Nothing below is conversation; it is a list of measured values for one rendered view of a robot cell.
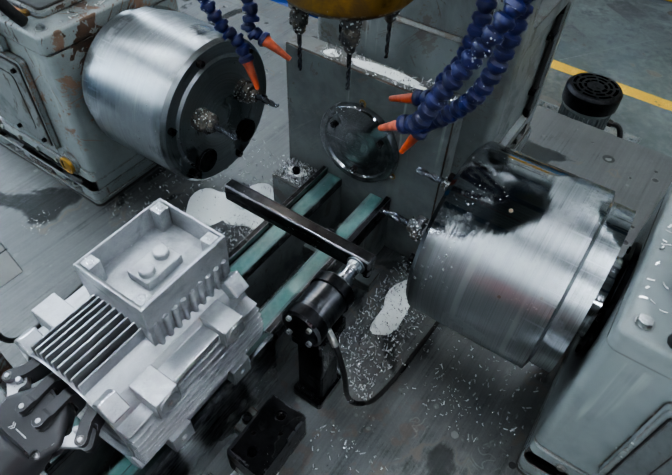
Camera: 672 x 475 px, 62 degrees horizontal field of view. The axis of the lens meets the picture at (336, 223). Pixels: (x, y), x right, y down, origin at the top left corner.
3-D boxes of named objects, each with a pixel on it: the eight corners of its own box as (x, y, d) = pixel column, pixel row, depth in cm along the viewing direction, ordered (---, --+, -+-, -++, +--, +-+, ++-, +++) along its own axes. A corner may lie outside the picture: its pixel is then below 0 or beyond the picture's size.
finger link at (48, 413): (27, 420, 54) (36, 429, 53) (116, 332, 59) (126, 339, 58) (46, 432, 57) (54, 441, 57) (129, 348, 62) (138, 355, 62)
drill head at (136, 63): (153, 77, 121) (124, -42, 102) (288, 142, 108) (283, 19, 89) (54, 136, 107) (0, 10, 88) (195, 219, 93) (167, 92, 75)
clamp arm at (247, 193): (377, 266, 77) (236, 189, 86) (379, 252, 75) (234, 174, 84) (364, 282, 75) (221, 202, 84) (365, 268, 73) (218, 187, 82)
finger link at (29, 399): (40, 428, 57) (31, 420, 58) (120, 341, 63) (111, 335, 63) (21, 415, 54) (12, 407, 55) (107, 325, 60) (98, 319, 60)
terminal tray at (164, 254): (169, 237, 70) (157, 196, 65) (234, 277, 66) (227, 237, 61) (90, 302, 63) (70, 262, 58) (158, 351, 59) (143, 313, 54)
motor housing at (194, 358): (168, 293, 83) (139, 202, 69) (269, 360, 76) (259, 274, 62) (52, 398, 71) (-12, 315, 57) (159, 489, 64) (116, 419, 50)
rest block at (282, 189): (292, 197, 114) (290, 152, 105) (320, 212, 111) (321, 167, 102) (274, 215, 110) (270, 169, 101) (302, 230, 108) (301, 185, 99)
